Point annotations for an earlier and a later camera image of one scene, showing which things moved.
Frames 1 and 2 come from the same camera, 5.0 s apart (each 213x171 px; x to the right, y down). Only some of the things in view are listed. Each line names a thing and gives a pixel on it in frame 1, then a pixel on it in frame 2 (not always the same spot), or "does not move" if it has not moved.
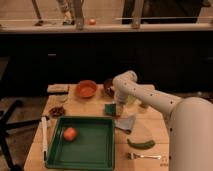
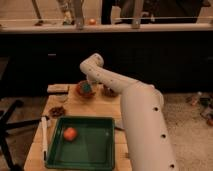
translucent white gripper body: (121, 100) → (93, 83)
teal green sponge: (110, 109) → (86, 88)
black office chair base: (6, 123) does not move
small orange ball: (92, 21) does not move
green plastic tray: (94, 148) does not move
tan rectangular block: (58, 88) does not move
